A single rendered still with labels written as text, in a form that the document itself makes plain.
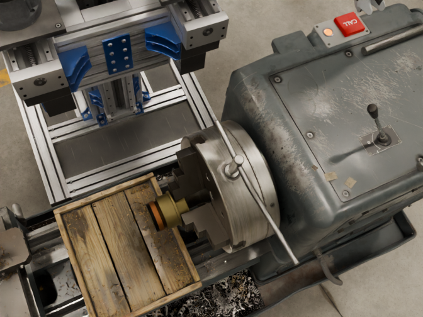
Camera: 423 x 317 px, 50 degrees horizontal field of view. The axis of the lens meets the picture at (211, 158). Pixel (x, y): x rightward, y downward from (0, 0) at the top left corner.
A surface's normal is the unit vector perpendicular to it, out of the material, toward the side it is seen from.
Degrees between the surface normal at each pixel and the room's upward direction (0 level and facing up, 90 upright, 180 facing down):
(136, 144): 0
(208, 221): 9
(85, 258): 0
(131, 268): 0
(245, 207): 38
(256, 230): 66
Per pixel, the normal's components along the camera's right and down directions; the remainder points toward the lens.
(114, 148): 0.08, -0.40
